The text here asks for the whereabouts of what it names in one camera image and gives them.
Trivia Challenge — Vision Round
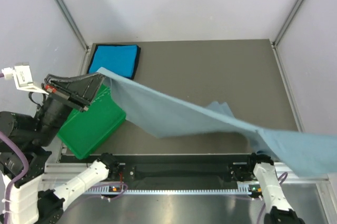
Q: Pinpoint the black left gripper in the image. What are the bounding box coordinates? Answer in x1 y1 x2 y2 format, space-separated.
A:
32 69 108 144

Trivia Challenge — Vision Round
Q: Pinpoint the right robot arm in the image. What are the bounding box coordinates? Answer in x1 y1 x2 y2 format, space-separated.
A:
245 153 304 223

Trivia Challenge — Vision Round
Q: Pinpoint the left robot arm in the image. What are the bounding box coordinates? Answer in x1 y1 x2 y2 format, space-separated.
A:
1 73 120 223

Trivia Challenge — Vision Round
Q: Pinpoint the folded black t-shirt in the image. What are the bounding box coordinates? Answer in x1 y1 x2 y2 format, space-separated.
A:
86 43 142 80

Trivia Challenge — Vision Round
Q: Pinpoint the green plastic tray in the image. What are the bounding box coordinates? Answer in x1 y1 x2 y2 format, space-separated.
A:
57 85 126 159

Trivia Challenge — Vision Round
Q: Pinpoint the light blue t-shirt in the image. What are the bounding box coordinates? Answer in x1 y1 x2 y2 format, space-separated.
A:
98 67 336 177

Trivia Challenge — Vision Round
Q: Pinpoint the right aluminium corner post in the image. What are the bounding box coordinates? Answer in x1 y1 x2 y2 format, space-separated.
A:
271 0 305 48

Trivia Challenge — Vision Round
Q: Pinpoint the aluminium corner post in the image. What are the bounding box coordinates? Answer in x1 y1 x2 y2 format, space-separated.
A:
271 0 305 48
54 0 89 51

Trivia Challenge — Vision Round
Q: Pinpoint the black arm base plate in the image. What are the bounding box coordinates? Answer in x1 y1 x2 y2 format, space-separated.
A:
111 163 256 182

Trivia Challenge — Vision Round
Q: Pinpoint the grey slotted cable duct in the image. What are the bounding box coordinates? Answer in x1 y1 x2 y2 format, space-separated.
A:
86 183 264 196

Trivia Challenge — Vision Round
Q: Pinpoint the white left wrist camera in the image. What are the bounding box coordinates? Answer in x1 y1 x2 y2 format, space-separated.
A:
1 63 47 94

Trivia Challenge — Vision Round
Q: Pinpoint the aluminium frame rail front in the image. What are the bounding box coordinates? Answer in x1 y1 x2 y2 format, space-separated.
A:
42 162 329 184

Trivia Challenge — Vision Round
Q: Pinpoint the folded bright blue t-shirt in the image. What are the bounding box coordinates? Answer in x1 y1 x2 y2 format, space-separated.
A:
88 44 138 78

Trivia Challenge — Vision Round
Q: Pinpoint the left aluminium corner post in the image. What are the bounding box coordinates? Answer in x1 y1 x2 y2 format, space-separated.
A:
54 0 89 51

